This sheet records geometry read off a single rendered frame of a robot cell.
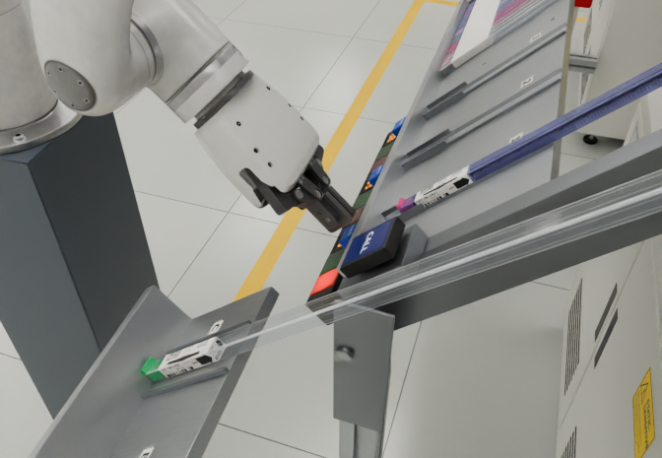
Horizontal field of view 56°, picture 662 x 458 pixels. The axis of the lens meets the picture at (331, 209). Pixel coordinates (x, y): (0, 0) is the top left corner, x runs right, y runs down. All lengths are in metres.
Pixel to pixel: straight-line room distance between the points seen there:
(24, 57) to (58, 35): 0.34
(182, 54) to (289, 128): 0.12
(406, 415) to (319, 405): 0.18
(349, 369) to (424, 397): 0.81
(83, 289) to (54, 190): 0.17
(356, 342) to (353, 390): 0.07
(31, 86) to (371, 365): 0.55
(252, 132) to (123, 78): 0.12
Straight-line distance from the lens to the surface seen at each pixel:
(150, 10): 0.56
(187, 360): 0.47
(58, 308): 1.02
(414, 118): 0.76
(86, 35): 0.49
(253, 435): 1.31
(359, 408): 0.60
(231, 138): 0.56
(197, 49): 0.56
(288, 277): 1.56
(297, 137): 0.60
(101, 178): 0.95
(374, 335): 0.51
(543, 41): 0.74
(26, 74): 0.85
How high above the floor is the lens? 1.13
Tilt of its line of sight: 40 degrees down
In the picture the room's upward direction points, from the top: straight up
